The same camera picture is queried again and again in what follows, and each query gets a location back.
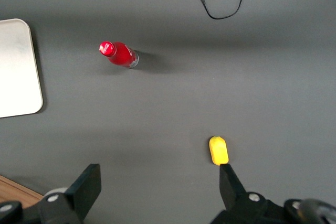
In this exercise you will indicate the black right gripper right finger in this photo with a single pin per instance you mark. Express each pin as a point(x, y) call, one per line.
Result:
point(232, 190)

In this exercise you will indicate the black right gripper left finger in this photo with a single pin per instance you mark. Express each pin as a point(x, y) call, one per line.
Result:
point(84, 190)

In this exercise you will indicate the cream plastic tray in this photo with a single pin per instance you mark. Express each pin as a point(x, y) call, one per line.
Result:
point(18, 69)

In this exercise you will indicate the yellow lemon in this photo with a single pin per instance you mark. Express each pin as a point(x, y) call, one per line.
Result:
point(219, 150)

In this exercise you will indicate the wooden drawer cabinet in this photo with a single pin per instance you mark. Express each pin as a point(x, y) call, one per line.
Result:
point(15, 190)

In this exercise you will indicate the red cola bottle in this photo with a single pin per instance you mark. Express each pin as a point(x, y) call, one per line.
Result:
point(119, 54)

